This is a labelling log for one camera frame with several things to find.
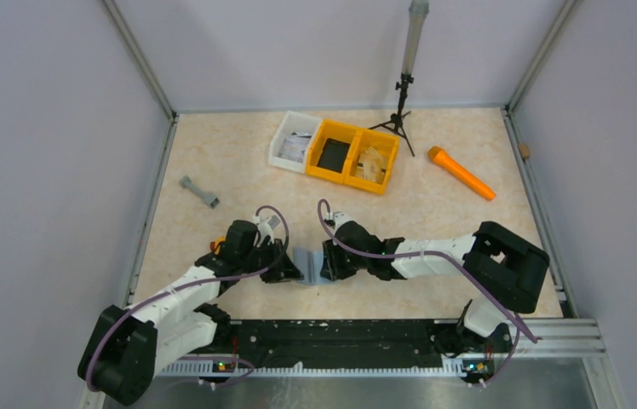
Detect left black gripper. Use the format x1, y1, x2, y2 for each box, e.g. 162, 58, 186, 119
239, 238, 304, 283

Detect beige card holder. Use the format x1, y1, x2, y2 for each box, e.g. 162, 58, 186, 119
292, 246, 332, 286

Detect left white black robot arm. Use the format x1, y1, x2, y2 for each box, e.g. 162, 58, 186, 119
77, 215, 301, 405

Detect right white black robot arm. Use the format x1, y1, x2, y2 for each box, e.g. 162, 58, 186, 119
320, 215, 550, 351

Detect yellow red toy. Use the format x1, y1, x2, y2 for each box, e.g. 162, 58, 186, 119
209, 237, 226, 255

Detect beige parts in bin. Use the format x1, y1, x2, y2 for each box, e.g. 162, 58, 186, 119
353, 147, 387, 183

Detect black pad in bin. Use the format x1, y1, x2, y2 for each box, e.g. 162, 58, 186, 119
317, 138, 351, 174

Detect white plastic bin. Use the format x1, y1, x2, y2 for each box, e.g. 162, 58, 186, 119
267, 111, 324, 174

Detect papers in white bin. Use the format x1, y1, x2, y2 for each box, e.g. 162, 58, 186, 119
278, 132, 313, 163

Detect yellow bin with black pad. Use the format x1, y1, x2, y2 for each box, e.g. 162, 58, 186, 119
305, 119, 360, 184

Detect grey dumbbell-shaped part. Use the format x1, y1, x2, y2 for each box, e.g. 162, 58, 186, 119
179, 176, 220, 209

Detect yellow bin with beige parts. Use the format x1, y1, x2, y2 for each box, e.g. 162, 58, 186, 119
343, 129, 400, 195

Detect orange flashlight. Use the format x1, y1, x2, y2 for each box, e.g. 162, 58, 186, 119
428, 146, 496, 201

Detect black tripod with grey pole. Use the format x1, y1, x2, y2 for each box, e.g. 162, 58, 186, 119
370, 0, 430, 157

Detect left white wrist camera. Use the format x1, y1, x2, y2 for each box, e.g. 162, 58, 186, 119
253, 215, 282, 245

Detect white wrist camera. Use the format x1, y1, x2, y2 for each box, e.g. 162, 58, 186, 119
324, 211, 353, 232
253, 215, 282, 245

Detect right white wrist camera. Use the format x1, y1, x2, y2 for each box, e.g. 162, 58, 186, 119
324, 211, 353, 232

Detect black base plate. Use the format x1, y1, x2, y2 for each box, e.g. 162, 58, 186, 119
177, 319, 514, 371

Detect grey slotted cable duct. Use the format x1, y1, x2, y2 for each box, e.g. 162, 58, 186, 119
158, 360, 467, 378

